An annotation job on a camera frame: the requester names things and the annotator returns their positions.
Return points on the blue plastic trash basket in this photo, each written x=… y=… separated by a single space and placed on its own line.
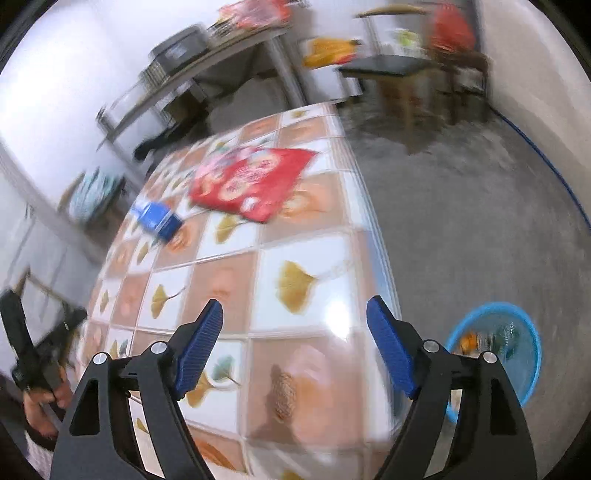
x=508 y=332

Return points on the wooden chair black seat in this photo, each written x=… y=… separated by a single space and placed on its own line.
x=402 y=71

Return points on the left hand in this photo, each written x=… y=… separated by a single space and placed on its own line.
x=44 y=410

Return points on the left forearm knit sleeve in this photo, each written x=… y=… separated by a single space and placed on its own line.
x=27 y=436

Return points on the yellow plastic bag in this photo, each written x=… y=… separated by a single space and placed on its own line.
x=324 y=51

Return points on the dark wooden stool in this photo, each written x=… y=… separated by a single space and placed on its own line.
x=467 y=74

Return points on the red cartoon snack bag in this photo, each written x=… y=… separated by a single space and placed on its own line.
x=252 y=182

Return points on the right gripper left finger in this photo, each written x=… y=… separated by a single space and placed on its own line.
x=98 y=438

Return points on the red plastic bag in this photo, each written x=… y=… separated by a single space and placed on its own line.
x=450 y=30

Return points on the blue white toothpaste box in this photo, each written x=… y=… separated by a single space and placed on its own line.
x=157 y=219

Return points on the pink red bags pile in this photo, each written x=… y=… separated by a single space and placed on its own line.
x=252 y=14

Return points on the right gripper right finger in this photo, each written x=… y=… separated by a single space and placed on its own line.
x=491 y=440

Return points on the white mattress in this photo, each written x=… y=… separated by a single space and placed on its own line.
x=540 y=87

